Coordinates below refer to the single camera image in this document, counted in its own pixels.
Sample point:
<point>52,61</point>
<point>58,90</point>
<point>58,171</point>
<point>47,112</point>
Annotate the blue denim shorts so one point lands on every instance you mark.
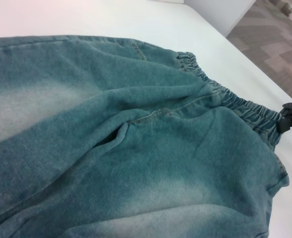
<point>135,148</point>

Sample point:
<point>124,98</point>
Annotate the white cabinet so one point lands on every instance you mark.
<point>222,15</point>

